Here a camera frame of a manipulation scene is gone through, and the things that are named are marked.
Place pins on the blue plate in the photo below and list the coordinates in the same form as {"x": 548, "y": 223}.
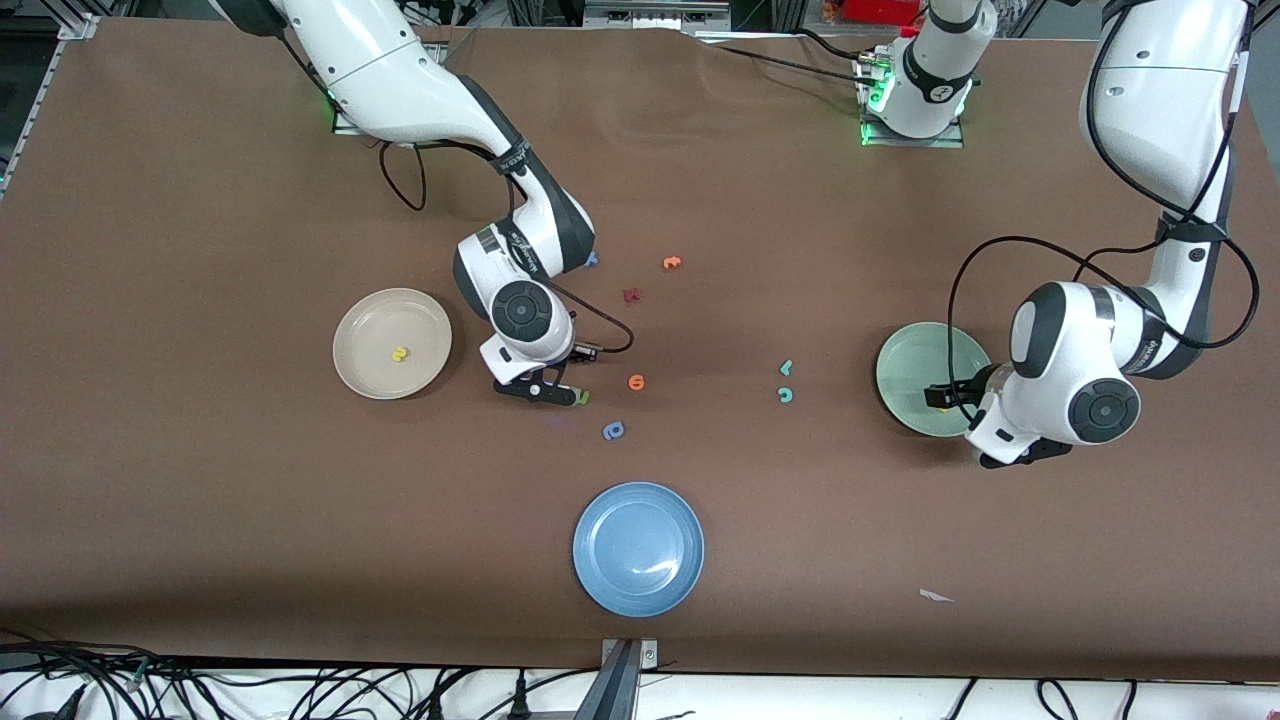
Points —
{"x": 638, "y": 549}

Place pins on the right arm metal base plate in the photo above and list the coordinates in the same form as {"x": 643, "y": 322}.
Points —
{"x": 338, "y": 125}

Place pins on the grey metal camera mount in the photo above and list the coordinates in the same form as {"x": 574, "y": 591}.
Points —
{"x": 620, "y": 680}

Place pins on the brown paper table cover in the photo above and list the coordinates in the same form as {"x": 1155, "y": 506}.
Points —
{"x": 200, "y": 500}

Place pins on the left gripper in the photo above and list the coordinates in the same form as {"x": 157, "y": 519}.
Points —
{"x": 962, "y": 392}

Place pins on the grey metal box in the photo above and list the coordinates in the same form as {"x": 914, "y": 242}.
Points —
{"x": 655, "y": 15}

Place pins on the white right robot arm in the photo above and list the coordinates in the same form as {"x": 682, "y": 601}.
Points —
{"x": 400, "y": 80}

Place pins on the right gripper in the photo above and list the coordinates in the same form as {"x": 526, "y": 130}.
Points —
{"x": 566, "y": 365}

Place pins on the aluminium frame corner bracket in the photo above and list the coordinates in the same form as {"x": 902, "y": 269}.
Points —
{"x": 78, "y": 25}

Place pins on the red box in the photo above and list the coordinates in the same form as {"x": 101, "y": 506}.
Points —
{"x": 880, "y": 10}

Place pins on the white paper scrap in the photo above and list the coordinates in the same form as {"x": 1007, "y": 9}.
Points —
{"x": 933, "y": 596}

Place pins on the green plate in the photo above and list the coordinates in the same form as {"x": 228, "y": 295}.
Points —
{"x": 905, "y": 370}

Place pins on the blue letter a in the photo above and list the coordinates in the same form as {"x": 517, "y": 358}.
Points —
{"x": 607, "y": 432}

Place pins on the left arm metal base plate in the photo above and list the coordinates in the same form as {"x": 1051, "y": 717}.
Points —
{"x": 915, "y": 142}

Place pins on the beige brown plate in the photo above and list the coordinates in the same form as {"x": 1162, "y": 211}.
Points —
{"x": 392, "y": 325}

